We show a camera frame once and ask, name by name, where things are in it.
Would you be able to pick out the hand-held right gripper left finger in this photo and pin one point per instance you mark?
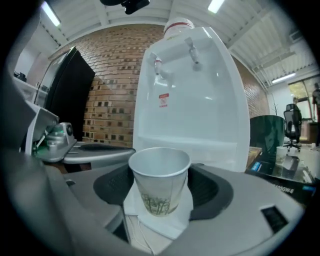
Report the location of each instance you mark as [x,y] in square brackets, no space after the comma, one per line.
[110,185]

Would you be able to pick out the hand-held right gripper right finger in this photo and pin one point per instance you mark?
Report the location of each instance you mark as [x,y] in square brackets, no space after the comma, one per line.
[245,200]

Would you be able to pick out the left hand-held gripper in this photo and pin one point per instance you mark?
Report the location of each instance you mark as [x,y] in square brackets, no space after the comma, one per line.
[57,145]

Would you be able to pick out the white paper cup green print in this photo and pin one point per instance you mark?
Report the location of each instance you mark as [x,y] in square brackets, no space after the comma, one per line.
[281,155]
[160,175]

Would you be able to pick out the white water dispenser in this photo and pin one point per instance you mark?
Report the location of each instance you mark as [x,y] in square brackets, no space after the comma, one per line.
[190,112]

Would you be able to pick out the black product box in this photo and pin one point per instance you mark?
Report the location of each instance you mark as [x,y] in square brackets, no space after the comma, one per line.
[282,182]

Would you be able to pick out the black glass-door fridge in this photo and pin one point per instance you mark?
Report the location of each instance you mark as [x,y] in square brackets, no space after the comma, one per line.
[70,95]

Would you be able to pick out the black office chair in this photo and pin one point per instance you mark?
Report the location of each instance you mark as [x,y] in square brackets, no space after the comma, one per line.
[293,125]

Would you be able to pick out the brown wooden desk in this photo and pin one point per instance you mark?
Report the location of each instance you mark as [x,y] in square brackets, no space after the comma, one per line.
[310,132]

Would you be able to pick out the white table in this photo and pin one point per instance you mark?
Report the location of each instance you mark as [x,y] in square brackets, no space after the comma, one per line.
[30,90]

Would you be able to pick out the red water tap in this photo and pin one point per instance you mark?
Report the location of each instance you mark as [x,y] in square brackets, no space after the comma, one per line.
[160,67]

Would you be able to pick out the large glass window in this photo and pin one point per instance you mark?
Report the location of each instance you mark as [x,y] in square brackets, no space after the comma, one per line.
[300,92]

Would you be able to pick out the ceiling tube light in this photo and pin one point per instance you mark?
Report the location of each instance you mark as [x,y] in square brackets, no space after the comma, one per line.
[283,78]
[216,5]
[51,13]

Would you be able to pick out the blue water tap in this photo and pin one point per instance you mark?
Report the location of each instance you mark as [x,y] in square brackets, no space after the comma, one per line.
[193,55]

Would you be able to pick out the clear water jug red label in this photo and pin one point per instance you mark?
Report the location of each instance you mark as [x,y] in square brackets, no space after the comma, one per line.
[178,26]

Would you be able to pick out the black head-mounted camera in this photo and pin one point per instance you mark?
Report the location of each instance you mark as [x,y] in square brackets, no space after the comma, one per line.
[130,3]

